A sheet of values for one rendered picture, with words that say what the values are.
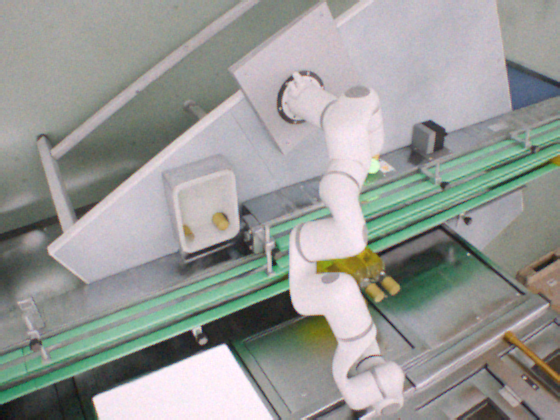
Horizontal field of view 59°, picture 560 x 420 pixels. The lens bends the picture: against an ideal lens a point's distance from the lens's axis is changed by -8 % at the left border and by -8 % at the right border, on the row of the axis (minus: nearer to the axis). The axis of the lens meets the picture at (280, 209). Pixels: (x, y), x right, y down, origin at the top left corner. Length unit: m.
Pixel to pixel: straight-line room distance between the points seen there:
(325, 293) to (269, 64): 0.62
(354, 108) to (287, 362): 0.72
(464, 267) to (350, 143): 0.89
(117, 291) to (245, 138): 0.55
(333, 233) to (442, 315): 0.74
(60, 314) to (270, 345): 0.59
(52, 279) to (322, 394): 1.02
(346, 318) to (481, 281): 0.86
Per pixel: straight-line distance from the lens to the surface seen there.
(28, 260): 2.05
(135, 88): 1.90
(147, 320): 1.42
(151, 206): 1.45
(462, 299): 1.76
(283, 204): 1.54
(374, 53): 1.61
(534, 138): 2.12
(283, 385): 1.45
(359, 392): 1.19
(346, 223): 1.03
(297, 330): 1.56
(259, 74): 1.37
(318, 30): 1.44
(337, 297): 1.03
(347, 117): 1.12
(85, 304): 1.48
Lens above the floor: 1.92
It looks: 45 degrees down
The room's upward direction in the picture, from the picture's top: 136 degrees clockwise
